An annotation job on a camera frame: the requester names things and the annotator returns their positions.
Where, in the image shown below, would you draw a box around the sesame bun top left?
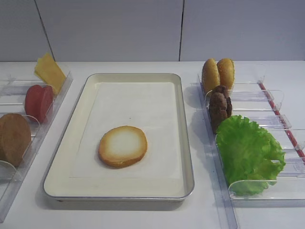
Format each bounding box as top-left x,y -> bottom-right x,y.
202,58 -> 220,93

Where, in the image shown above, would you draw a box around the green lettuce leaf in rack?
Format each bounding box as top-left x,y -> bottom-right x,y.
216,115 -> 285,196

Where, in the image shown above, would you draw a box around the yellow cheese slices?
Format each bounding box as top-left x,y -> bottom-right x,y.
34,53 -> 66,95

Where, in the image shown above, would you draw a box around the clear acrylic right rack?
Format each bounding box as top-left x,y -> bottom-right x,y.
190,62 -> 305,229

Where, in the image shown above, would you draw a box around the clear acrylic left rack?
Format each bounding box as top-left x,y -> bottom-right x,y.
0,62 -> 73,222

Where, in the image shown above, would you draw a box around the sesame bun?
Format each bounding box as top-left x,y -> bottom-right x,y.
202,58 -> 220,93
217,58 -> 235,90

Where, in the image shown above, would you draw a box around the red tomato slice front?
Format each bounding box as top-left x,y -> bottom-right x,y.
24,85 -> 47,123

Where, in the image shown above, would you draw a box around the red tomato slice back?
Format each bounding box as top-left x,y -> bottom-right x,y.
37,86 -> 53,124

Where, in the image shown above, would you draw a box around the brown bun slice left rack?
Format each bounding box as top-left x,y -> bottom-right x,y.
0,113 -> 31,167

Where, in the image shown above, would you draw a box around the brown meat patty back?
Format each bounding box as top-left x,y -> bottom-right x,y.
212,85 -> 232,117

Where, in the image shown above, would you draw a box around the sesame bun top right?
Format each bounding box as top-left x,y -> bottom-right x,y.
217,58 -> 235,90

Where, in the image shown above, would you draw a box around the brown meat patty front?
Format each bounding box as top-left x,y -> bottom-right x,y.
209,93 -> 232,134

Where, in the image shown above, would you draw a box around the clear acrylic rack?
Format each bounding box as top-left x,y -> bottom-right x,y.
0,62 -> 73,222
190,62 -> 305,229

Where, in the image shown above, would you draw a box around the red tomato slice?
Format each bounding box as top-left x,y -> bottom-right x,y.
24,85 -> 47,123
37,86 -> 53,124

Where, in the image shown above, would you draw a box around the toasted bottom bun slice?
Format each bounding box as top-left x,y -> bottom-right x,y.
98,125 -> 148,168

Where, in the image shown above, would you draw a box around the brown meat patty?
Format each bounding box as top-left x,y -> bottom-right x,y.
212,85 -> 232,117
209,93 -> 232,134

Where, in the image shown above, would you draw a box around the cream metal baking tray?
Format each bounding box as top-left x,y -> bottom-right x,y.
43,73 -> 194,201

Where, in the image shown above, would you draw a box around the white parchment paper sheet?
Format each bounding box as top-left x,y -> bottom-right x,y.
70,83 -> 181,179

